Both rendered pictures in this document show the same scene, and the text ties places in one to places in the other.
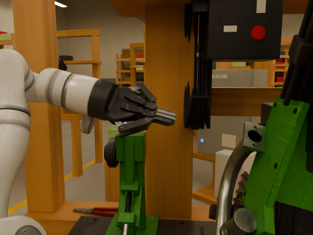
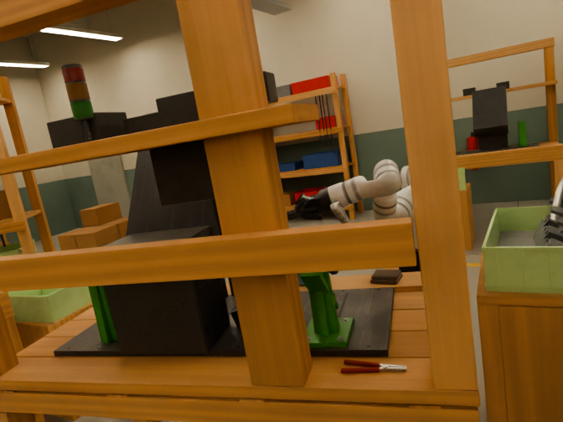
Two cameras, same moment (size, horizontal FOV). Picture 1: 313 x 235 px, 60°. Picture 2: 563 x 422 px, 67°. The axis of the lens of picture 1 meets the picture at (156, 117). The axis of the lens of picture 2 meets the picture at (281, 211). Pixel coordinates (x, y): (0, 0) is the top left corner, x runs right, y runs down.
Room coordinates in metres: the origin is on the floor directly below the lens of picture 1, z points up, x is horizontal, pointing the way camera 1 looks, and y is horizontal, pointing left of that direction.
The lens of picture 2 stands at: (1.79, 0.26, 1.49)
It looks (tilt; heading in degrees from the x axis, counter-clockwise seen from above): 10 degrees down; 194
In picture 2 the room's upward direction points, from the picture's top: 10 degrees counter-clockwise
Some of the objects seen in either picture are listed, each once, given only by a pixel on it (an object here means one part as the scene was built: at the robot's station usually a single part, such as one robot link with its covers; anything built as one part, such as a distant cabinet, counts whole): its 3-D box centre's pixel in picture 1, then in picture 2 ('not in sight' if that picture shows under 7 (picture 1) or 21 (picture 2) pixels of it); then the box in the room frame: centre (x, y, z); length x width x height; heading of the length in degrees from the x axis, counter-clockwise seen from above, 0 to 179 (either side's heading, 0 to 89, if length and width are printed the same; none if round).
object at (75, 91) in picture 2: not in sight; (78, 93); (0.79, -0.45, 1.67); 0.05 x 0.05 x 0.05
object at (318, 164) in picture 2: not in sight; (266, 157); (-5.33, -1.57, 1.10); 3.01 x 0.55 x 2.20; 74
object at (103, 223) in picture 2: not in sight; (101, 229); (-4.60, -4.50, 0.37); 1.20 x 0.80 x 0.74; 172
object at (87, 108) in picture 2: not in sight; (82, 110); (0.79, -0.45, 1.62); 0.05 x 0.05 x 0.05
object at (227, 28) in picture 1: (239, 30); (194, 170); (0.72, -0.21, 1.43); 0.17 x 0.12 x 0.15; 85
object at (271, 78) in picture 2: not in sight; (243, 92); (0.74, -0.03, 1.60); 0.15 x 0.07 x 0.07; 85
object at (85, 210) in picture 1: (97, 210); (374, 367); (0.81, 0.19, 0.89); 0.16 x 0.05 x 0.01; 82
